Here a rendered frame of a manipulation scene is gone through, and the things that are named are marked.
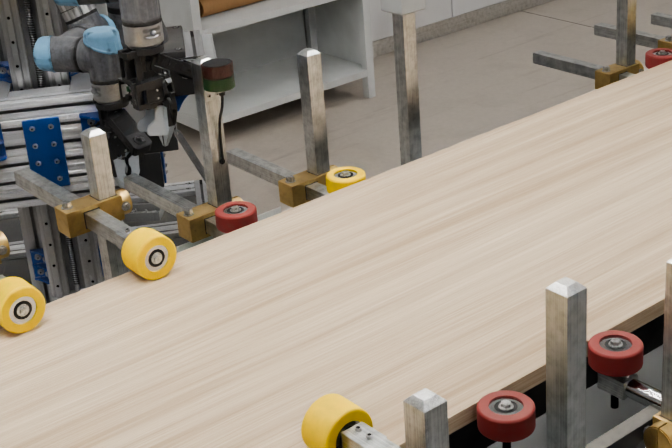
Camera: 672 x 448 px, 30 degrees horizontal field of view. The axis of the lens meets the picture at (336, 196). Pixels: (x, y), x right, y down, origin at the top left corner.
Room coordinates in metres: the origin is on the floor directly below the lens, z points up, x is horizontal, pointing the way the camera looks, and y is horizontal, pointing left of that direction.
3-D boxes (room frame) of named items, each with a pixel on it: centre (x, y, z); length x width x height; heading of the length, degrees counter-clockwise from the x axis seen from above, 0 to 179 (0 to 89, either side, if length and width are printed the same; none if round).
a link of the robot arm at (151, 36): (2.32, 0.34, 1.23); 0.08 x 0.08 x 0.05
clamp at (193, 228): (2.29, 0.25, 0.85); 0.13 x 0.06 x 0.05; 127
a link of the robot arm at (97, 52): (2.54, 0.46, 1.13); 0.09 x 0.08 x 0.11; 70
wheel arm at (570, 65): (3.07, -0.70, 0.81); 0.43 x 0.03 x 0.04; 37
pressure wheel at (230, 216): (2.18, 0.19, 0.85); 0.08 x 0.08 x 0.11
